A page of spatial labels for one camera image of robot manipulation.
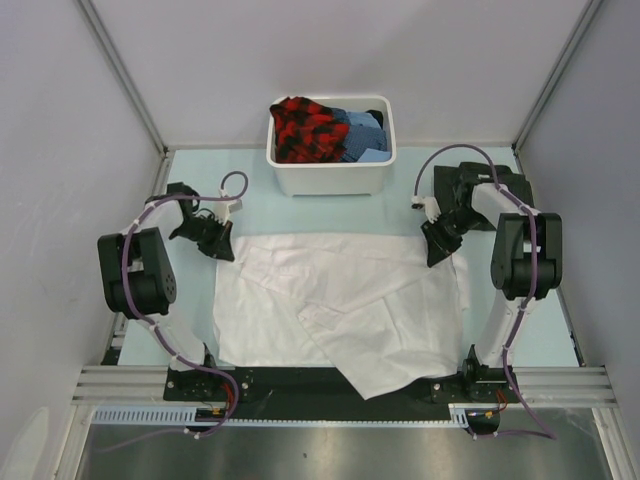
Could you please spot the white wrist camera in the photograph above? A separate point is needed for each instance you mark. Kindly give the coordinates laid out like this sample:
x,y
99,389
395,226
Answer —
x,y
224,209
428,206

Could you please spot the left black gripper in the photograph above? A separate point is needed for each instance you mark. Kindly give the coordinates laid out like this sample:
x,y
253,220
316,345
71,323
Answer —
x,y
220,247

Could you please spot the white long sleeve shirt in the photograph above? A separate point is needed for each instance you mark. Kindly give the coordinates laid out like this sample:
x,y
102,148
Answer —
x,y
368,305

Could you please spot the right aluminium corner post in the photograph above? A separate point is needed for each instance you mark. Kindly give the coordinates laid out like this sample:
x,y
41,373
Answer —
x,y
571,46

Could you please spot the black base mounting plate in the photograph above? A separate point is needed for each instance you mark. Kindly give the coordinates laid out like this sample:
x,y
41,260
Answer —
x,y
324,394

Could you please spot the red black plaid shirt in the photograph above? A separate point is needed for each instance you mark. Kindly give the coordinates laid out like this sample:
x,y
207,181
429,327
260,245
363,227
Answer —
x,y
307,132

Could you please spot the white slotted cable duct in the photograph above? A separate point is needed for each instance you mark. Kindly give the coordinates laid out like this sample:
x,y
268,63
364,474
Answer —
x,y
194,417

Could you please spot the blue patterned shirt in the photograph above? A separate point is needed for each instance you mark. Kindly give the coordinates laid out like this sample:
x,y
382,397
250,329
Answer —
x,y
366,141

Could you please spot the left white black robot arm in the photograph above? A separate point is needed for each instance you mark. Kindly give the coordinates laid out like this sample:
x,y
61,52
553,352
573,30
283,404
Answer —
x,y
137,275

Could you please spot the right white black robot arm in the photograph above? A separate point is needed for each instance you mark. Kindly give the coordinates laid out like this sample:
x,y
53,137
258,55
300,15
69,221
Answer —
x,y
526,262

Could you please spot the folded black striped shirt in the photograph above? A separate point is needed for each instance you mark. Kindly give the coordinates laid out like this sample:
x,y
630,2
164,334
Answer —
x,y
450,189

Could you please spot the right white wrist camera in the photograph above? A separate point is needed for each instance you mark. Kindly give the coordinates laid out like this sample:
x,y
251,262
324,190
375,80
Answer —
x,y
428,206

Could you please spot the left aluminium corner post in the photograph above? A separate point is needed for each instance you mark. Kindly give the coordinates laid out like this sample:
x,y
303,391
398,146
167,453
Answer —
x,y
116,64

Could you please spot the aluminium corner post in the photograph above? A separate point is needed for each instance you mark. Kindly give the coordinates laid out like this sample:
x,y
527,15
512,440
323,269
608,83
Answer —
x,y
571,46
116,64

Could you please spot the white plastic bin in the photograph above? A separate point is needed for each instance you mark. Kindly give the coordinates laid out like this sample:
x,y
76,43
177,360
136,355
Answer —
x,y
337,178

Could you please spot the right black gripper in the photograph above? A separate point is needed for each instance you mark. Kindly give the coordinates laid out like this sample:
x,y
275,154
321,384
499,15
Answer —
x,y
439,247

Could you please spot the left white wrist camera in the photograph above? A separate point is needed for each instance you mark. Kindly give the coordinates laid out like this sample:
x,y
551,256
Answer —
x,y
224,209

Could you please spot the aluminium front rail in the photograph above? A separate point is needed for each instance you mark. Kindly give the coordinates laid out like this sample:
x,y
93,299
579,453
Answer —
x,y
553,387

